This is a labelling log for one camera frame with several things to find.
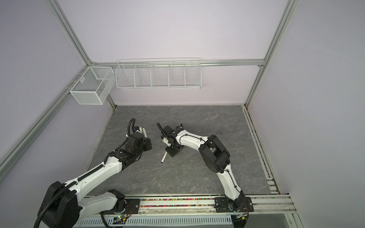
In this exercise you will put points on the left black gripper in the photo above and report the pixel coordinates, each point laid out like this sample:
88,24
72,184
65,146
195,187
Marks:
147,141

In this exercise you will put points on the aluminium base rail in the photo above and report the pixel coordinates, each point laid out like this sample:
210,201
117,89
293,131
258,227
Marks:
191,205

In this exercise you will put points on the white vented cable duct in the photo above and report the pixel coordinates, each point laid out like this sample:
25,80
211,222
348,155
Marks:
168,221

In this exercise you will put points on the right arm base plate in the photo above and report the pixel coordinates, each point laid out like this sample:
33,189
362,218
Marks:
224,204

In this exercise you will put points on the aluminium frame profile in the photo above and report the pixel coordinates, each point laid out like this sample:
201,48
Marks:
283,23
184,61
45,133

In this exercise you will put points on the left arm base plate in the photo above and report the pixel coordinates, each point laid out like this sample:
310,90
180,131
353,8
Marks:
129,206

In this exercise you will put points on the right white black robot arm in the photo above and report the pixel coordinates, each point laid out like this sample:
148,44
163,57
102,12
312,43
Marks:
214,154

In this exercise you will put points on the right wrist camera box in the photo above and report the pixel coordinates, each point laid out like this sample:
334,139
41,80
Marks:
165,140

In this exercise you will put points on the aluminium frame profile back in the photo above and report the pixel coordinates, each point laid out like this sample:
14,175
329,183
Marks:
184,61

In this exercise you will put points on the aluminium frame profile left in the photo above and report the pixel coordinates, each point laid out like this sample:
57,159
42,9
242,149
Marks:
45,133

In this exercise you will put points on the white mesh square basket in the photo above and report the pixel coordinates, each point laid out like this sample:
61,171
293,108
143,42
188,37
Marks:
94,85

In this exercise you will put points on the blue capped whiteboard marker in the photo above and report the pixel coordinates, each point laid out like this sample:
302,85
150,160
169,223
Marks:
164,157

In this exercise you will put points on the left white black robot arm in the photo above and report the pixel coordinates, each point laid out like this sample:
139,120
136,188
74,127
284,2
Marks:
65,204

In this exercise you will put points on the aluminium frame profile right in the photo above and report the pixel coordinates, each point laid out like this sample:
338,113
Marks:
283,23

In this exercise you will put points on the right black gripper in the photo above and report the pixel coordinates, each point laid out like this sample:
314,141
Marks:
170,152

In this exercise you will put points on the white wire long basket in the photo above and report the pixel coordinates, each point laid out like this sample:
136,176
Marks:
150,76

